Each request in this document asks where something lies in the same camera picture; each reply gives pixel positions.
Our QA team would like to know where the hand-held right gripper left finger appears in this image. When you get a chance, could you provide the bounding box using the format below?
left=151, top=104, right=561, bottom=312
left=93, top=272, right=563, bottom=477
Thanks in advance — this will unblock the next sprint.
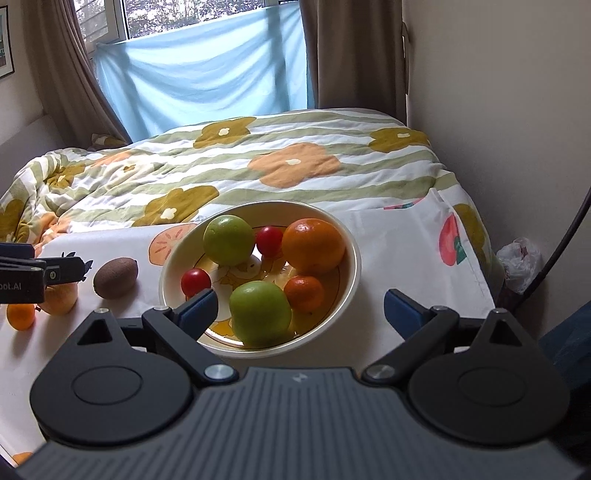
left=65, top=289, right=240, bottom=389

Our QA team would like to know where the floral striped quilt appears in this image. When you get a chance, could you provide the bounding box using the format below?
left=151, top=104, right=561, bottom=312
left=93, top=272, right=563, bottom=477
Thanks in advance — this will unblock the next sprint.
left=0, top=107, right=506, bottom=289

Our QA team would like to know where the patterned pillow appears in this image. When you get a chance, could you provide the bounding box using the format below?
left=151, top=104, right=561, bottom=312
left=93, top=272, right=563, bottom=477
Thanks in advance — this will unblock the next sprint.
left=89, top=133, right=131, bottom=149

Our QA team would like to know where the oval cherry tomato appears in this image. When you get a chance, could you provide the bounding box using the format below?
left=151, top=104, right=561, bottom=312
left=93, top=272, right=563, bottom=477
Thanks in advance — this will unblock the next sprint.
left=180, top=268, right=212, bottom=299

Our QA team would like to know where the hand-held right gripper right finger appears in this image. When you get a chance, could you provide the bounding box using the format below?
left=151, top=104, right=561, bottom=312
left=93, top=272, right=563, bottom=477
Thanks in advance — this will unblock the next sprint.
left=361, top=288, right=540, bottom=388

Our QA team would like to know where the white plastic bag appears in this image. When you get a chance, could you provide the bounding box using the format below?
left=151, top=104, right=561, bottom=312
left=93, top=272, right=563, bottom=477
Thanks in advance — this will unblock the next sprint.
left=495, top=237, right=546, bottom=296

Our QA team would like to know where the cream and yellow bowl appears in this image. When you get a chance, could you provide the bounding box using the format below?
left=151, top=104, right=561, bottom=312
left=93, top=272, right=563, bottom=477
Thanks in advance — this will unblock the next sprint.
left=158, top=200, right=362, bottom=360

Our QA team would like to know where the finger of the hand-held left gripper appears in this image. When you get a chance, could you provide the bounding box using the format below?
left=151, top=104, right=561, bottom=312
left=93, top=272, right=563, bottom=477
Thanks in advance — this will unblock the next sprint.
left=45, top=257, right=87, bottom=284

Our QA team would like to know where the brown kiwi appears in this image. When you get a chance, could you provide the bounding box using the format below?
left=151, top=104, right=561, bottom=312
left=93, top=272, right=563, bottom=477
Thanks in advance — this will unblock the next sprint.
left=93, top=257, right=140, bottom=299

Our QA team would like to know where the green apple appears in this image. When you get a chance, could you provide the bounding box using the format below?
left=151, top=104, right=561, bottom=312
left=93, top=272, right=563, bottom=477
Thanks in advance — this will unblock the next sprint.
left=228, top=280, right=293, bottom=349

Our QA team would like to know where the dark blue cloth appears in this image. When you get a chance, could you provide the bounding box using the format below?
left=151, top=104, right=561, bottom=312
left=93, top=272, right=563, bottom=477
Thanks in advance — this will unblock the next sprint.
left=537, top=299, right=591, bottom=395

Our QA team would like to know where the window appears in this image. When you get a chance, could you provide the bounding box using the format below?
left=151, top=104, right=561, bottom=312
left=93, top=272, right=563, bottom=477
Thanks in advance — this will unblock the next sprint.
left=75, top=0, right=302, bottom=45

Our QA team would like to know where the round cherry tomato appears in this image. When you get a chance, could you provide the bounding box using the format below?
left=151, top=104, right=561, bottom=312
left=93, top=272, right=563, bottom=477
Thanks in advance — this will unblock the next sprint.
left=255, top=225, right=284, bottom=258

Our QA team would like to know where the framed wall picture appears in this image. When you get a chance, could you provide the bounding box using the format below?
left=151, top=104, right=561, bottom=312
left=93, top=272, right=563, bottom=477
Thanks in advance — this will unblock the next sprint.
left=0, top=6, right=16, bottom=80

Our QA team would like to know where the small mandarin orange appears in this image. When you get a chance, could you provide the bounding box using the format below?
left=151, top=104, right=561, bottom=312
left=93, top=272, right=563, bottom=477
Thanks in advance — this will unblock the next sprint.
left=283, top=275, right=325, bottom=313

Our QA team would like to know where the brown curtain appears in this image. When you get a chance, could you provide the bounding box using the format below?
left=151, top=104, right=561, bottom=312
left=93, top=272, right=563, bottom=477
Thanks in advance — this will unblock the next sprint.
left=22, top=0, right=136, bottom=149
left=297, top=0, right=410, bottom=126

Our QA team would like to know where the medium mandarin orange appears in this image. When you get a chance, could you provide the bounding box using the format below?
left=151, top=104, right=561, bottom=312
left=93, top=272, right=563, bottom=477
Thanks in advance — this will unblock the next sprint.
left=6, top=302, right=37, bottom=331

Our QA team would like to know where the light blue curtain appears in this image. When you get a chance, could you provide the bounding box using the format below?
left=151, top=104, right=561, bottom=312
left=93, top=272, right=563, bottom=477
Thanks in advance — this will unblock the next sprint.
left=94, top=2, right=317, bottom=145

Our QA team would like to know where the black cable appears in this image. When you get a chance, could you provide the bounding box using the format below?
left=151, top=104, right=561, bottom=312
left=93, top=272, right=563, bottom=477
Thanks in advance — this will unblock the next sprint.
left=512, top=184, right=591, bottom=309

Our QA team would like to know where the white persimmon print sheet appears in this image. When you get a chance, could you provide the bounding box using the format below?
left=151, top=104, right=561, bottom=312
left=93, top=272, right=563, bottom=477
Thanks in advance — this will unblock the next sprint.
left=0, top=187, right=498, bottom=468

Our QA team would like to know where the large orange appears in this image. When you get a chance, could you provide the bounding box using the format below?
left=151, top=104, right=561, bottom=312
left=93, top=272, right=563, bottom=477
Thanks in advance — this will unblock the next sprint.
left=281, top=218, right=346, bottom=277

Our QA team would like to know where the round green guava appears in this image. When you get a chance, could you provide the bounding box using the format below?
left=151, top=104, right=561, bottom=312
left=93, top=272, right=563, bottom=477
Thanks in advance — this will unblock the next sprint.
left=202, top=214, right=256, bottom=267

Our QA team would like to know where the yellowish red apple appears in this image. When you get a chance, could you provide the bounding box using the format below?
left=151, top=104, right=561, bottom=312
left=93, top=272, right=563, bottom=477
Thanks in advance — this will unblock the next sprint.
left=36, top=281, right=79, bottom=316

